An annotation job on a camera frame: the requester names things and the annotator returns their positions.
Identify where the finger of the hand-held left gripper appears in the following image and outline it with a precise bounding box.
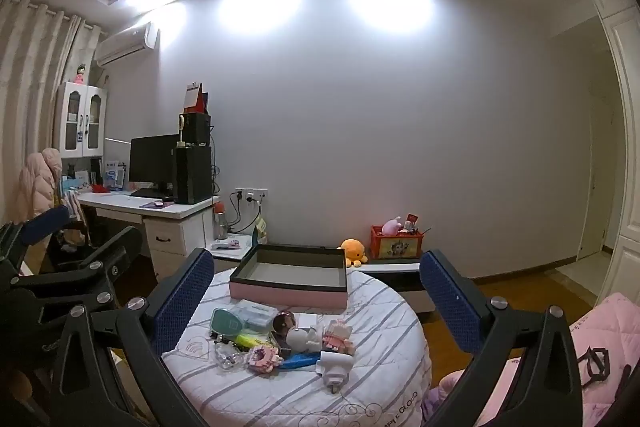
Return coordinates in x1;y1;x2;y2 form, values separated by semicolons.
0;205;71;275
10;225;144;308

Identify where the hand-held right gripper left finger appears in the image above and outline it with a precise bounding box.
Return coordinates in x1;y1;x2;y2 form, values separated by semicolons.
50;248;215;427

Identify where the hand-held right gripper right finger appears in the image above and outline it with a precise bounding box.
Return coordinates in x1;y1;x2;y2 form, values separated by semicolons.
419;249;583;427

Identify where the teal hand mirror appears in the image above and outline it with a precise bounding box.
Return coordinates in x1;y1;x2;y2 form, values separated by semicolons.
210;308;246;337

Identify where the clear bag of trinkets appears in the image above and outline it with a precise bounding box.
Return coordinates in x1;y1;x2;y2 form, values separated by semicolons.
215;339;248;373

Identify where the clear plastic box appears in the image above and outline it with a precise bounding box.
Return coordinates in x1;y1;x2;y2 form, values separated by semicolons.
232;299;278;330

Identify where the yellow highlighter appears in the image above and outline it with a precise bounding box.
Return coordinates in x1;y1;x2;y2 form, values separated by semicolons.
235;332;273;350

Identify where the pink flowery hair accessory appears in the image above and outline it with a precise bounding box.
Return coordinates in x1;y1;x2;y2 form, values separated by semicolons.
247;344;283;373

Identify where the rose gold metal tube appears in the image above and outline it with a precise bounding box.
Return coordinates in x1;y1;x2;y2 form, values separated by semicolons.
272;311;297;353

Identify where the pink box with black rim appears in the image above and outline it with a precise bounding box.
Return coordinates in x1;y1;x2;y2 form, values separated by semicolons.
229;243;348;310

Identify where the pink dress doll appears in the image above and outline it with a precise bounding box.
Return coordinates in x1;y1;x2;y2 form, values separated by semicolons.
322;322;355;355

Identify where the bald white-head doll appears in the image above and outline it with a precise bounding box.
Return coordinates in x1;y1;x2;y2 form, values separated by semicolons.
286;324;321;353

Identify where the blue tube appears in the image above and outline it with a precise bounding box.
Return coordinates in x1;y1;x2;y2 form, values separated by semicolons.
277;352;321;370

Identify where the white plug charger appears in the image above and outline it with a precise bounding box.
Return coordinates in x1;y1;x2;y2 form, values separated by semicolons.
316;349;355;395

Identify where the black office chair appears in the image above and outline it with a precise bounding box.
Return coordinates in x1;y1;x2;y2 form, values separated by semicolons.
45;207;126;273

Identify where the pink padded jacket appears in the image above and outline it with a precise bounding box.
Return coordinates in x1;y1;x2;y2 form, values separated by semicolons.
19;148;63;223

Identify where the white desk with drawers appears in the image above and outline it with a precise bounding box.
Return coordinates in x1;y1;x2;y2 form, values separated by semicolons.
75;189;221;283

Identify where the white side table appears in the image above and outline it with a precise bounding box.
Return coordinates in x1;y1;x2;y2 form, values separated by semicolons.
210;234;256;260

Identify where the blue white box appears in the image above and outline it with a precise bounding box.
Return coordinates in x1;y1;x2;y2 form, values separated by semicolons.
107;159;126;190

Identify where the orange printed storage box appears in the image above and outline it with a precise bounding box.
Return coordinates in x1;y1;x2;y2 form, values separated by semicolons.
371;226;425;259

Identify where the round table with striped quilt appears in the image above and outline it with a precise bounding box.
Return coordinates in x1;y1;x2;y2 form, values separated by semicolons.
162;257;433;427

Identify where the black computer monitor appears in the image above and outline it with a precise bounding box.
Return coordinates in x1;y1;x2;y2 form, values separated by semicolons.
129;134;181;200

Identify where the black computer tower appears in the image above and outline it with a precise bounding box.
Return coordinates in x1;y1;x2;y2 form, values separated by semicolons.
172;146;213;205

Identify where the white glass-door cabinet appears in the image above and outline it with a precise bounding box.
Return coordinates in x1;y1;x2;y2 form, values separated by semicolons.
54;82;108;158

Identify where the orange octopus plush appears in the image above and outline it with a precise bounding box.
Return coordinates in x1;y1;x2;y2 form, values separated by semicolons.
337;238;368;267

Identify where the beige pleated curtain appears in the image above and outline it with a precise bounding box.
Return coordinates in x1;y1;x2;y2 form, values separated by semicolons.
0;0;96;223

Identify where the black speaker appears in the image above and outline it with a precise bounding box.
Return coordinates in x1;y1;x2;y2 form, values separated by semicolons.
181;113;212;145

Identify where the black hair claw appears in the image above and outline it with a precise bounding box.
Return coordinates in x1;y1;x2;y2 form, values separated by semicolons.
576;347;612;383

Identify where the pink quilt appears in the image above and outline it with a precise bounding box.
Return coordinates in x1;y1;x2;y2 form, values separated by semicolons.
435;292;640;427

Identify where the white door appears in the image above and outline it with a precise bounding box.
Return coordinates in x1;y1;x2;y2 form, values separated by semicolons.
575;94;617;264

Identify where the white air conditioner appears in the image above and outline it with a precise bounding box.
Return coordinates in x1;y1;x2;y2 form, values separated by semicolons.
95;22;160;68

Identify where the white wardrobe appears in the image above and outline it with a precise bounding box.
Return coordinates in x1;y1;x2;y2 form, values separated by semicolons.
572;0;640;303

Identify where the black power cable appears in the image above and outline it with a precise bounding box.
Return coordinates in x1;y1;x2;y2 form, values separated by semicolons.
227;192;263;233

